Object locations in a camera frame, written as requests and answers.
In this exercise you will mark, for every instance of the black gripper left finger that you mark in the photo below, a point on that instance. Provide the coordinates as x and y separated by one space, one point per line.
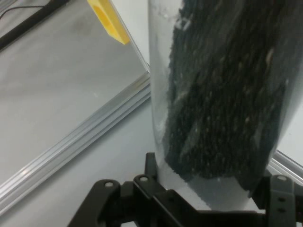
123 203

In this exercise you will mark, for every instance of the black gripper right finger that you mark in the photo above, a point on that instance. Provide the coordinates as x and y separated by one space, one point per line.
281 201

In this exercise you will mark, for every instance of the clear jar of black grains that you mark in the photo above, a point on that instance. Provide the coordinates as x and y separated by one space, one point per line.
213 94

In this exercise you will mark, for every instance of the yellow plastic box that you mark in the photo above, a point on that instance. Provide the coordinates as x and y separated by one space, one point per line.
111 21

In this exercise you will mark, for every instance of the black stand bar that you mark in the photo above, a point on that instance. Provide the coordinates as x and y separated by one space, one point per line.
23 26

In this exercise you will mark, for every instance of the long aluminium frame rail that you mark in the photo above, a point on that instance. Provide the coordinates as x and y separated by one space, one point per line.
291 170

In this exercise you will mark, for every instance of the aluminium frame post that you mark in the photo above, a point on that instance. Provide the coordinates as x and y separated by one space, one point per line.
71 142

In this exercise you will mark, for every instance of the short aluminium frame rail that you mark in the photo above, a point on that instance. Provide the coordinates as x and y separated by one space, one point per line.
142 58

